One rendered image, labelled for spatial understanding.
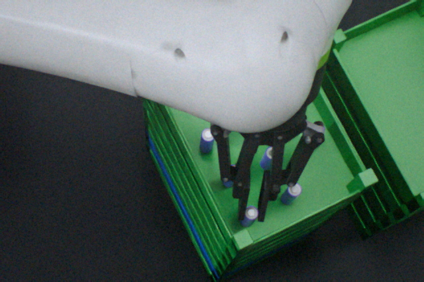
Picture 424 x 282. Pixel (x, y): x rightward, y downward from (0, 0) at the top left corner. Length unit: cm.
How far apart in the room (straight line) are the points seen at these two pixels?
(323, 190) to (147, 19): 53
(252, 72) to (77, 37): 16
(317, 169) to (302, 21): 49
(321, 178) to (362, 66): 29
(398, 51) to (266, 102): 77
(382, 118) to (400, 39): 14
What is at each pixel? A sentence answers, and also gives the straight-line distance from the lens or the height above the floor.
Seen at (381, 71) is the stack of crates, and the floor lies 32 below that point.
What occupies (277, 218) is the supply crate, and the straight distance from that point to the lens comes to 111.
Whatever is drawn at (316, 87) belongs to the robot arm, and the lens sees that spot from 84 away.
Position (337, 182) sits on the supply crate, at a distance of 114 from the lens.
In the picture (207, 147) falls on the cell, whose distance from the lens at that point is 109.
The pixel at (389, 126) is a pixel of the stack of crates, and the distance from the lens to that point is 134.
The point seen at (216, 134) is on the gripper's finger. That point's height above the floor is 69.
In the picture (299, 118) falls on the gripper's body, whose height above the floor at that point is 74.
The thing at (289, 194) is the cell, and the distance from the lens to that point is 106.
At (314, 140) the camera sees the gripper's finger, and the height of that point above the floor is 69.
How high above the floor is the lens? 157
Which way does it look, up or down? 75 degrees down
